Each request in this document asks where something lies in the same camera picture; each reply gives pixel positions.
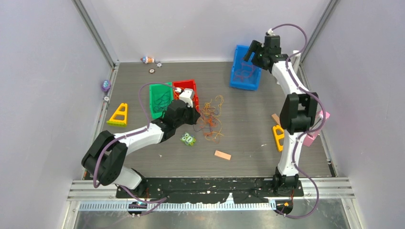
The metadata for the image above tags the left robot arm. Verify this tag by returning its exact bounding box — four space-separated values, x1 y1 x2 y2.
81 100 201 198

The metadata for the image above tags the green frog toy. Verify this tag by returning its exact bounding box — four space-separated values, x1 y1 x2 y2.
180 132 196 146

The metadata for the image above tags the white metronome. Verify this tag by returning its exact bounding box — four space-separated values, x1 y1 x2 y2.
272 50 302 92

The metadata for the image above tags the blue plastic bin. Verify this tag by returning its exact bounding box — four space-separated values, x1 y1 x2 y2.
229 45 262 91

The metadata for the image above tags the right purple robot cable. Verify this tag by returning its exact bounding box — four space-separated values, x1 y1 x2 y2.
271 24 327 220

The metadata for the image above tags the pink metronome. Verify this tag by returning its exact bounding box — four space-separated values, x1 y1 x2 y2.
303 111 324 147

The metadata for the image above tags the wooden block front centre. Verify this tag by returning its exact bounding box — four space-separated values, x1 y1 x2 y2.
214 150 232 160

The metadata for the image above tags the red plastic bin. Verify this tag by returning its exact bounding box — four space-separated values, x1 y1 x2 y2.
172 79 200 111

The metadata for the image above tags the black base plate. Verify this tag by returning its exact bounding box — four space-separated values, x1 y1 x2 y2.
116 177 304 204

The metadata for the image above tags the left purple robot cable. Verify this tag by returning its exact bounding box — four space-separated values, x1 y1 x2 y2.
92 83 182 216

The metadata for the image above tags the wooden block near right arm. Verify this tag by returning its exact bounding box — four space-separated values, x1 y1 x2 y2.
271 114 281 126

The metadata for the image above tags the yellow triangle toy left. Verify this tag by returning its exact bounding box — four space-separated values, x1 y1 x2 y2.
106 103 128 127

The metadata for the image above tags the yellow triangle toy right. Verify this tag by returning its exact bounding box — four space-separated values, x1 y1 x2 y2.
272 125 285 152

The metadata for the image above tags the small clown figurine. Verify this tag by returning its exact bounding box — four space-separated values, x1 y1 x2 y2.
140 56 155 64

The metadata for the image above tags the orange cable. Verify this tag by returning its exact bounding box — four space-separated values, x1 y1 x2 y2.
197 103 225 141
233 62 257 83

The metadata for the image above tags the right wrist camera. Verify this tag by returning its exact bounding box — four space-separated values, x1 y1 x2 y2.
266 28 276 36

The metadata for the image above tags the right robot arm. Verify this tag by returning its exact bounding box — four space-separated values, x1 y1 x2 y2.
244 35 318 196

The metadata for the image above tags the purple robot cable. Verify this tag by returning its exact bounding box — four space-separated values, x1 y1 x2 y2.
271 24 327 220
92 83 182 216

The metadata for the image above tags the green plastic bin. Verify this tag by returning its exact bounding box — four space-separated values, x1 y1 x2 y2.
149 82 174 119

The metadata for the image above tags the purple round toy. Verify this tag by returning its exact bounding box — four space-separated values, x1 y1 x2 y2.
101 80 111 93

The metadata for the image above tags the yellow triangle toy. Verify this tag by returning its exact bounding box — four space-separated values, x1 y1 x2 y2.
106 103 128 127
272 125 285 152

